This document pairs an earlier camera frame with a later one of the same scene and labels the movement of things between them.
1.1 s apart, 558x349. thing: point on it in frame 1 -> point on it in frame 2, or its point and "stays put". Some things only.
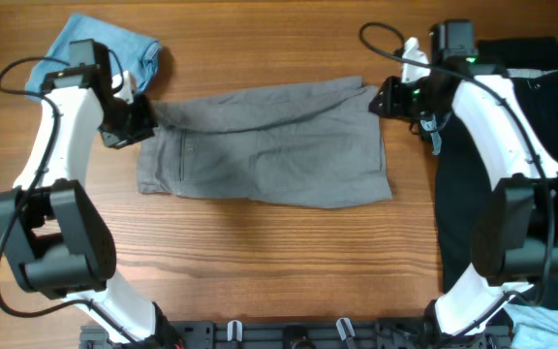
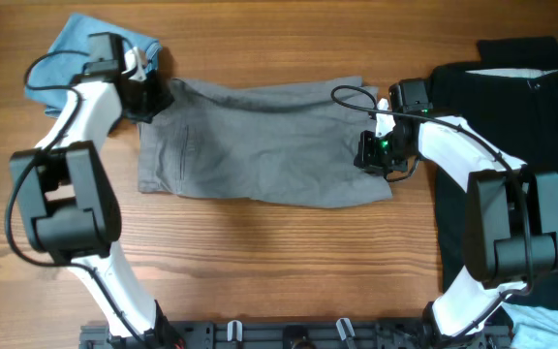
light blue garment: x=538 y=329 stays put
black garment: x=553 y=90 stays put
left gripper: x=147 y=122 -> x=162 y=97
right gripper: x=390 y=90 -> x=367 y=158
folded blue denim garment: x=139 y=54 stays put
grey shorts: x=310 y=142 stays put
